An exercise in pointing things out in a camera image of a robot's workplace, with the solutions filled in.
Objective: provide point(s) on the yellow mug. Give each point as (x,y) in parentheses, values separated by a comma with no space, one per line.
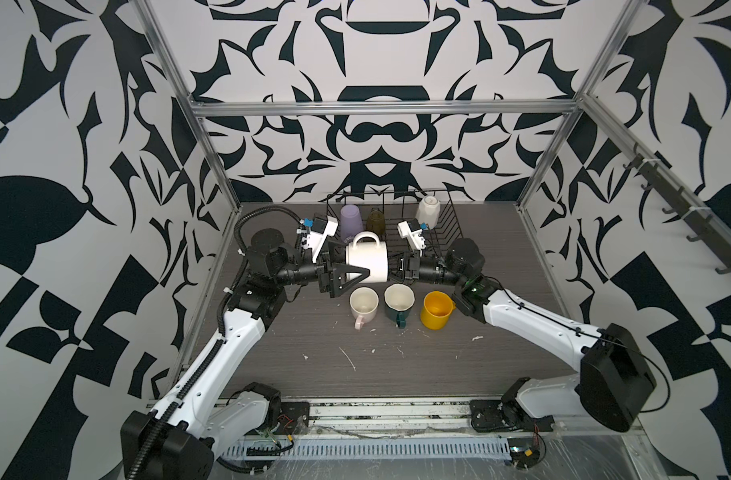
(437,309)

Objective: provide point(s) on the black wire dish rack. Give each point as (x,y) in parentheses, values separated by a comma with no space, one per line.
(402,205)

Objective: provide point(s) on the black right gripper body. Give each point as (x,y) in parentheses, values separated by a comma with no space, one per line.
(431,271)

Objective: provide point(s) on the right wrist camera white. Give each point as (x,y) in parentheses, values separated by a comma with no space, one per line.
(412,231)

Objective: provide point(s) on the pink cream mug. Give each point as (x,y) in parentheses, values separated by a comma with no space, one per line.
(363,304)

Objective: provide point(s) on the white slotted cable duct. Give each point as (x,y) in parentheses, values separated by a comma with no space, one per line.
(492,448)

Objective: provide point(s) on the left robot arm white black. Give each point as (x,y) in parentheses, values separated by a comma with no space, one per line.
(186,434)

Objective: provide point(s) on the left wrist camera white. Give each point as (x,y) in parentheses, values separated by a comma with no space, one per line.
(314,232)

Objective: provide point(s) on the dark green mug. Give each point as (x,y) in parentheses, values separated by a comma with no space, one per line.
(399,300)

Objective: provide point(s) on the olive textured glass cup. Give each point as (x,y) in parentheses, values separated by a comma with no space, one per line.
(376,222)

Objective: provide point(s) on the white mug red inside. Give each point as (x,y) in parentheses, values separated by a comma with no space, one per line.
(368,251)

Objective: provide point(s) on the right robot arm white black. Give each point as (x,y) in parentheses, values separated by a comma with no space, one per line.
(612,379)

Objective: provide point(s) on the white faceted mug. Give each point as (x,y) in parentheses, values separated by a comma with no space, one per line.
(428,212)

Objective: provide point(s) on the lilac plastic cup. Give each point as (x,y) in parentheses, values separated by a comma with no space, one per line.
(351,223)

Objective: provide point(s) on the wall hook rail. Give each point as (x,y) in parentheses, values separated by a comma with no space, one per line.
(683,204)

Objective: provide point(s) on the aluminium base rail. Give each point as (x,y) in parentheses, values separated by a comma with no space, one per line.
(365,414)

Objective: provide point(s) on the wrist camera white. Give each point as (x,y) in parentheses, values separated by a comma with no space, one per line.
(314,232)
(412,231)

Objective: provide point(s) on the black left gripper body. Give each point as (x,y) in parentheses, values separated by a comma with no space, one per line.
(304,273)

